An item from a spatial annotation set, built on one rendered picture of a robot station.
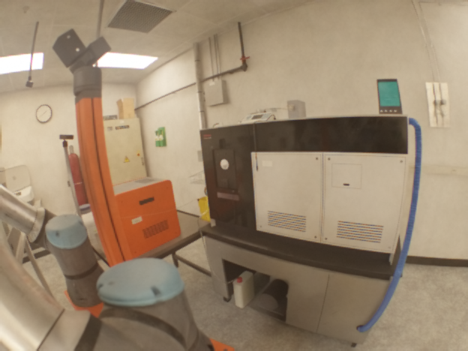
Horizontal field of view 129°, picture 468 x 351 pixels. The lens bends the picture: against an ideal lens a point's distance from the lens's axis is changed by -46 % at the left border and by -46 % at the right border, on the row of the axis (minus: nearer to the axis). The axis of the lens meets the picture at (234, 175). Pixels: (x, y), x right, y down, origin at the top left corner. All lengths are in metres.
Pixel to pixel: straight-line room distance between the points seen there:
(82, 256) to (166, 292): 0.37
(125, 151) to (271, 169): 3.41
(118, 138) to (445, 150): 4.68
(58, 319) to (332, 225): 1.05
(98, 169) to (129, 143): 3.81
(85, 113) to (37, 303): 0.31
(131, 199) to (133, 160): 2.97
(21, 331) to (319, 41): 2.40
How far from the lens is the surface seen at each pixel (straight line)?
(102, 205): 0.42
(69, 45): 0.45
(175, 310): 0.27
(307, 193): 1.05
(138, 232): 1.36
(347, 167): 0.97
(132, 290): 0.25
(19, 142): 4.30
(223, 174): 1.31
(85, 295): 0.63
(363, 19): 2.35
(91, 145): 0.41
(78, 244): 0.57
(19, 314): 0.20
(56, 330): 0.20
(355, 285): 1.16
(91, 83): 0.42
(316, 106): 2.17
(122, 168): 4.15
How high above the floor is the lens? 1.39
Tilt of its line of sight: 12 degrees down
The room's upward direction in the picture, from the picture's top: 6 degrees counter-clockwise
